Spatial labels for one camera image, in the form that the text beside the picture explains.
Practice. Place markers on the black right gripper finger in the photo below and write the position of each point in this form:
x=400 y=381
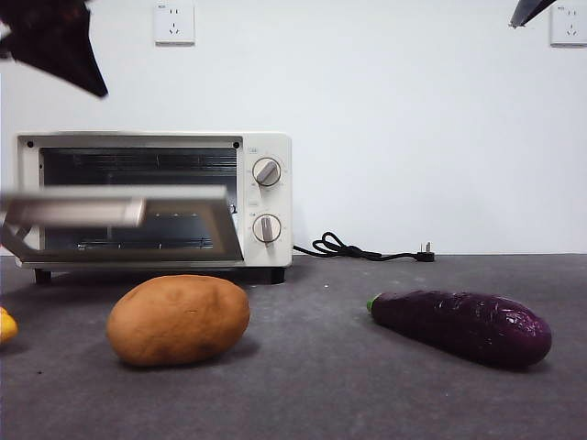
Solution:
x=529 y=9

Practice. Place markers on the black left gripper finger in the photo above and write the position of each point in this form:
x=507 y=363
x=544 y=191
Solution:
x=50 y=41

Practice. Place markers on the purple eggplant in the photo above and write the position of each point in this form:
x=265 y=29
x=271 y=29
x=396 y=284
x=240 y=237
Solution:
x=458 y=324

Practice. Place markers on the cream Toshiba toaster oven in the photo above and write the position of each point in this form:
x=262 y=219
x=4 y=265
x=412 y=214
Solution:
x=280 y=142

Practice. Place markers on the oven temperature knob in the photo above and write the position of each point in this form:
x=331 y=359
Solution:
x=267 y=172

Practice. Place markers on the oven timer knob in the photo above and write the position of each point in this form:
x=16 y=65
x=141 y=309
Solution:
x=267 y=228

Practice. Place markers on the yellow fruit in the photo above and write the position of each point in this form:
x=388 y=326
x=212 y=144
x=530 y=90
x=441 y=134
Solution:
x=5 y=327

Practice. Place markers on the brown potato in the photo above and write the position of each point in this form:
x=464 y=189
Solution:
x=179 y=321

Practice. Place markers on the white wall socket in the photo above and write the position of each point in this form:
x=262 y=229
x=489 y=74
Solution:
x=174 y=25
x=571 y=28

